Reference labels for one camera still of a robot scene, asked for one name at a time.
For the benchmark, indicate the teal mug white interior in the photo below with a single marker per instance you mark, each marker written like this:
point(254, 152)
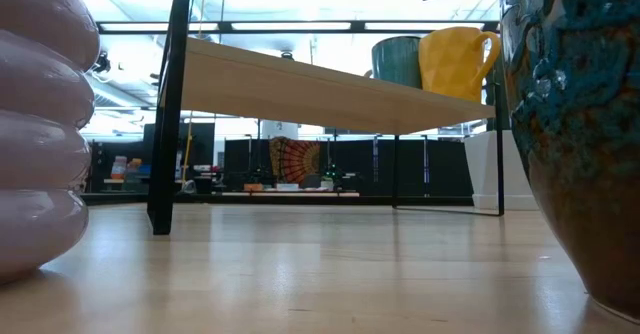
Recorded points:
point(397, 61)

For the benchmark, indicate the blue brown glazed mug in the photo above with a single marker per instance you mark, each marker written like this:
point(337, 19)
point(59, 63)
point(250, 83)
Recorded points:
point(575, 124)

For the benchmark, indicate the pink ribbed mug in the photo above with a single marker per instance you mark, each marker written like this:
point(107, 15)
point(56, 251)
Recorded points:
point(40, 149)

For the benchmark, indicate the yellow faceted mug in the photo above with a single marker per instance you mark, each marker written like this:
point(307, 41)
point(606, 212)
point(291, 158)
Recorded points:
point(455, 64)

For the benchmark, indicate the green cactus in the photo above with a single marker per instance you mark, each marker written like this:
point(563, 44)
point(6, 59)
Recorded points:
point(491, 114)

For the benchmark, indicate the wooden shelf riser black legs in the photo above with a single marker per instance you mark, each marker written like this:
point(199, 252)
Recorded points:
point(300, 89)

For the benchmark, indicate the white round column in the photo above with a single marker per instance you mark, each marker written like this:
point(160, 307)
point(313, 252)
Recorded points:
point(280, 130)

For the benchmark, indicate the black device green lights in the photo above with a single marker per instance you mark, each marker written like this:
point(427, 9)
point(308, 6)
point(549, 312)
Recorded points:
point(330, 174)

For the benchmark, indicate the long overhead light bar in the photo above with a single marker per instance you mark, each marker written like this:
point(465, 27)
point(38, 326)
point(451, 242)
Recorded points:
point(226, 26)

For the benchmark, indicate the orange mandala tapestry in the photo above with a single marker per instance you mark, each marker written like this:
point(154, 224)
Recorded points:
point(295, 161)

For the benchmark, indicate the small orange box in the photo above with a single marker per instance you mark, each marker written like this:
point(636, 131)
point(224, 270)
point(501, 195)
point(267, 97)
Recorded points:
point(252, 187)

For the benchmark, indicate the yellow pole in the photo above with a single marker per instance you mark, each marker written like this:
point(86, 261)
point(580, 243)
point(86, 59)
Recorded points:
point(188, 144)

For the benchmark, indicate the black ceiling spotlight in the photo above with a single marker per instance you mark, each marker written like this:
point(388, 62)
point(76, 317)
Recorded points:
point(102, 63)

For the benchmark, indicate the stacked colourful bins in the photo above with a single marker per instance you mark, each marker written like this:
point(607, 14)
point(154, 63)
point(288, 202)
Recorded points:
point(120, 166)

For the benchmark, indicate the black partition wall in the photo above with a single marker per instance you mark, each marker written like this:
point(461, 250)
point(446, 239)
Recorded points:
point(450, 169)

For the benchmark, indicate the black rig frame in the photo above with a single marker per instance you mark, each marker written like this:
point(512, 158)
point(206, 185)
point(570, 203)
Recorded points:
point(425, 200)

